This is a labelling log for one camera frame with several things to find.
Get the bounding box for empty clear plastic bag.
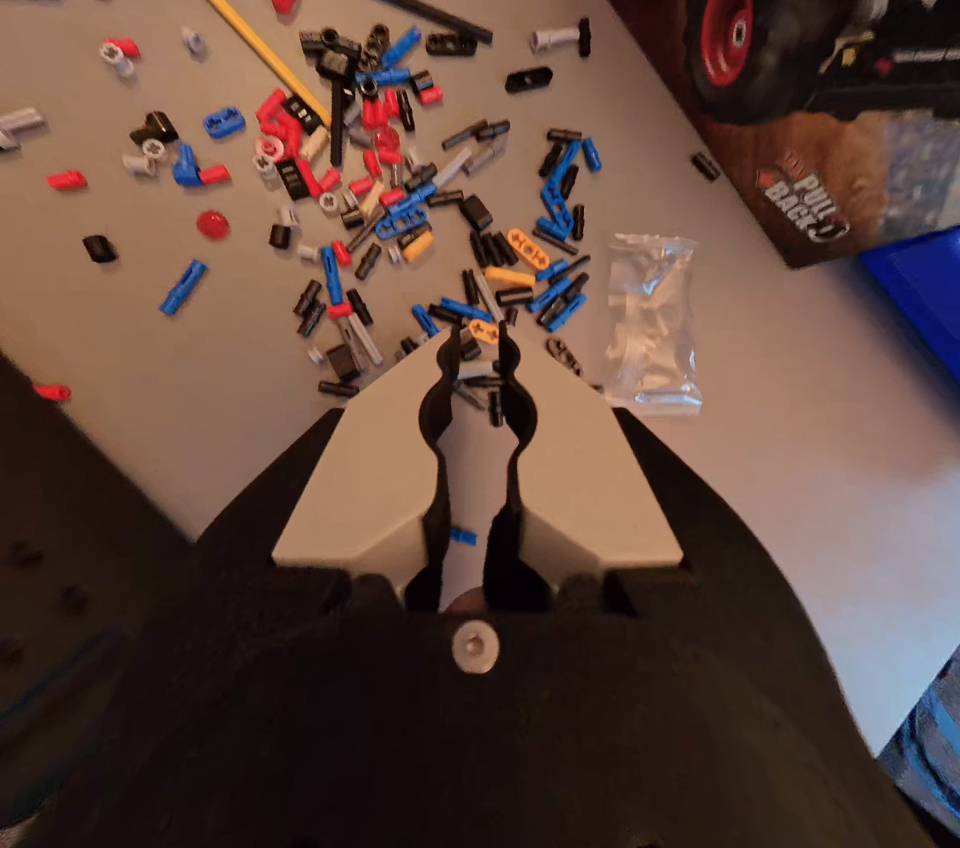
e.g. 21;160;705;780
602;232;704;416

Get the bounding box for blue storage bin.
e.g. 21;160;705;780
858;226;960;373

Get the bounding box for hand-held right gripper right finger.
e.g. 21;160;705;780
480;322;685;614

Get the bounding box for grey desk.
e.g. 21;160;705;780
0;0;960;759

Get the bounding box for yellow axle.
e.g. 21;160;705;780
196;0;333;127

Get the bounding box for black toy truck box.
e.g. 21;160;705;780
536;0;960;270

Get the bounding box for small building pieces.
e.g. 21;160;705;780
0;0;605;549

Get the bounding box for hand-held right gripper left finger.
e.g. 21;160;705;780
271;325;462;614

